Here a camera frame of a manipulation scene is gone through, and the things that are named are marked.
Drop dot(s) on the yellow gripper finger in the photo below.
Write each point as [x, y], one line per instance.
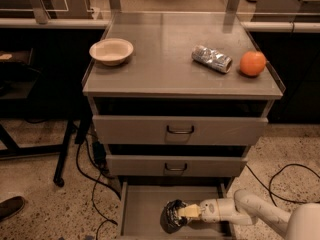
[191, 211]

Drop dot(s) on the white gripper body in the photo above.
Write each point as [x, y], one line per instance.
[209, 209]

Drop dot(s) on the blue chip bag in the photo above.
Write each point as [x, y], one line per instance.
[170, 220]

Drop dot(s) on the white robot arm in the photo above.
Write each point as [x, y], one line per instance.
[245, 208]

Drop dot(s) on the bottom drawer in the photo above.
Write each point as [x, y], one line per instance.
[142, 205]

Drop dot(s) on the drawer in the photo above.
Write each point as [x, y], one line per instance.
[142, 205]
[175, 130]
[185, 166]

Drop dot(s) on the middle drawer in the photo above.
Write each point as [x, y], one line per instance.
[185, 166]

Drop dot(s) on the grey drawer cabinet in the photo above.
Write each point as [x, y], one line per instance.
[162, 79]

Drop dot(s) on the top drawer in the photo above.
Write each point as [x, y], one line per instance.
[175, 130]

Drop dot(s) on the black power adapter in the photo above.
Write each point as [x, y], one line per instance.
[99, 153]

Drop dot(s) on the orange fruit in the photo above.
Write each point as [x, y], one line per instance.
[252, 63]

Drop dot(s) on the white bowl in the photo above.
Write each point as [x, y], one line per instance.
[111, 51]

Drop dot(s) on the dark shoe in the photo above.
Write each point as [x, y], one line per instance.
[11, 206]

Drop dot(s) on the black table frame left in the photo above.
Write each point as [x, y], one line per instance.
[28, 93]

